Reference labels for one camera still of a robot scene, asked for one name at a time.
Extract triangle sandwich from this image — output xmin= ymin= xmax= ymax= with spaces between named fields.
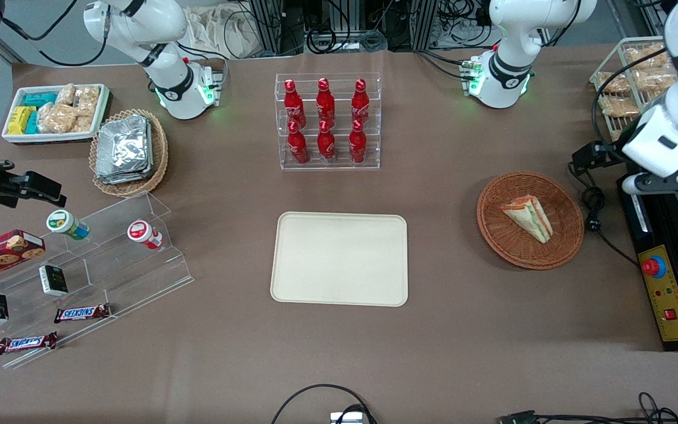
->
xmin=500 ymin=195 xmax=553 ymax=244

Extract white rectangular snack tray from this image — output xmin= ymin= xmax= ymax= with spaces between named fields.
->
xmin=2 ymin=84 xmax=111 ymax=145

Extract light tan wicker basket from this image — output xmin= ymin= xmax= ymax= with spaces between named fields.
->
xmin=89 ymin=108 xmax=169 ymax=198

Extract brown round wicker basket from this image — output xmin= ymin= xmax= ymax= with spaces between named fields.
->
xmin=477 ymin=171 xmax=585 ymax=271

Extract cream rectangular tray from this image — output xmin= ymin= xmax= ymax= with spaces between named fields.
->
xmin=270 ymin=211 xmax=409 ymax=307

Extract green lidded cup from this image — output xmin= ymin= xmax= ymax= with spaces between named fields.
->
xmin=46 ymin=209 xmax=90 ymax=241

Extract yellow snack pack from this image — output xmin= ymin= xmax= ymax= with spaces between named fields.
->
xmin=7 ymin=106 xmax=36 ymax=135

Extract silver foil pouch stack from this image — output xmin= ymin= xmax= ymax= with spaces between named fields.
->
xmin=95 ymin=114 xmax=154 ymax=185

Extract red lidded cup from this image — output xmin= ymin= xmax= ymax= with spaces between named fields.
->
xmin=127 ymin=220 xmax=164 ymax=250

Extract red emergency stop button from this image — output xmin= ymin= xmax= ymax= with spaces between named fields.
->
xmin=641 ymin=255 xmax=667 ymax=279

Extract Snickers chocolate bar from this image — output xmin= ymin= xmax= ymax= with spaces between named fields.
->
xmin=54 ymin=303 xmax=111 ymax=324
xmin=0 ymin=332 xmax=58 ymax=355

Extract clear acrylic stepped shelf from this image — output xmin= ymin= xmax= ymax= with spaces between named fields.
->
xmin=0 ymin=190 xmax=195 ymax=370

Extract black sealing machine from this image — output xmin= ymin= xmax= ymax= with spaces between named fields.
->
xmin=617 ymin=171 xmax=678 ymax=352

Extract clear acrylic bottle rack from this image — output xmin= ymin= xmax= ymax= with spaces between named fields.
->
xmin=275 ymin=72 xmax=381 ymax=171

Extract red cola bottle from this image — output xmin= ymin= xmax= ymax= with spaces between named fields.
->
xmin=287 ymin=121 xmax=309 ymax=165
xmin=316 ymin=77 xmax=336 ymax=127
xmin=284 ymin=79 xmax=307 ymax=129
xmin=351 ymin=78 xmax=371 ymax=125
xmin=348 ymin=120 xmax=368 ymax=165
xmin=317 ymin=120 xmax=337 ymax=164

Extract beige cloth bag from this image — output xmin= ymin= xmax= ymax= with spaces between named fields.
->
xmin=186 ymin=6 xmax=260 ymax=59

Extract black power cable with plug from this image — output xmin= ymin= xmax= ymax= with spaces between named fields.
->
xmin=567 ymin=162 xmax=640 ymax=267

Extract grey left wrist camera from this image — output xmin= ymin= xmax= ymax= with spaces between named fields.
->
xmin=621 ymin=172 xmax=678 ymax=196

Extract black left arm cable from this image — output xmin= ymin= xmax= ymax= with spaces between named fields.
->
xmin=592 ymin=47 xmax=669 ymax=148

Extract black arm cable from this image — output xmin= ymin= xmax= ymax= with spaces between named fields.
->
xmin=0 ymin=0 xmax=110 ymax=67
xmin=592 ymin=47 xmax=669 ymax=148

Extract white wire rack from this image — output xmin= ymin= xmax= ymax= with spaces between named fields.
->
xmin=589 ymin=37 xmax=678 ymax=143

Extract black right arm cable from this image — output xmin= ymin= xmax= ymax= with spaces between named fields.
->
xmin=0 ymin=0 xmax=110 ymax=67

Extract aluminium frame post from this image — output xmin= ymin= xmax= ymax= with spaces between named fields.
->
xmin=249 ymin=0 xmax=284 ymax=57
xmin=413 ymin=0 xmax=440 ymax=51

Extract black cable with connector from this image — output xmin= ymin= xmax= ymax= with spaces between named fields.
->
xmin=498 ymin=392 xmax=678 ymax=424

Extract black cable bundle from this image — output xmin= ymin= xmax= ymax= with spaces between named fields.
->
xmin=304 ymin=21 xmax=388 ymax=55

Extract black looped cable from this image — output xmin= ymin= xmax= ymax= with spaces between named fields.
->
xmin=271 ymin=384 xmax=378 ymax=424

